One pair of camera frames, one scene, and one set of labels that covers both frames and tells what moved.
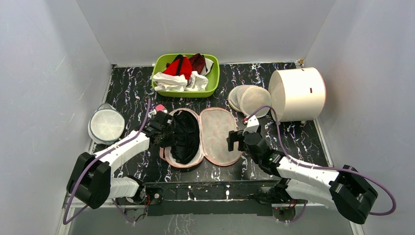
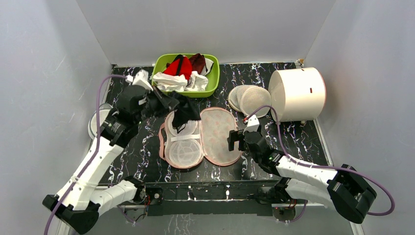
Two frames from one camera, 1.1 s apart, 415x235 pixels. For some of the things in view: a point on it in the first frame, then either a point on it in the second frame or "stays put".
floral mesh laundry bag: [214, 125] stays put
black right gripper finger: [237, 136] stays put
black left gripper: [170, 129] to [165, 101]
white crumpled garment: [169, 82] stays put
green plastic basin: [160, 61] stays put
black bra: [185, 148] to [187, 109]
